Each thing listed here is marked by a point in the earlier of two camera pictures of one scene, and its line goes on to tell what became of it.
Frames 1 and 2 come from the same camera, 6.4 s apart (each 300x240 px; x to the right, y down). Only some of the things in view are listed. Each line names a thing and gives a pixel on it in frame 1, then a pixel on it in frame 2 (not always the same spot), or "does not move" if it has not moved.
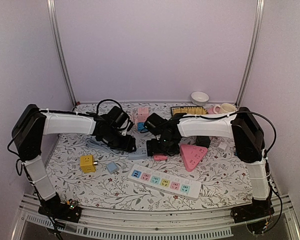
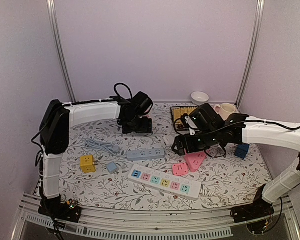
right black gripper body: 163,146 to 208,139
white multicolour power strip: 165,182 does not move
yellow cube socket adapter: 87,163 does not move
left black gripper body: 119,144 to 136,125
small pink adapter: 160,157 to 179,169
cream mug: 224,108 does not move
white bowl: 199,98 does not move
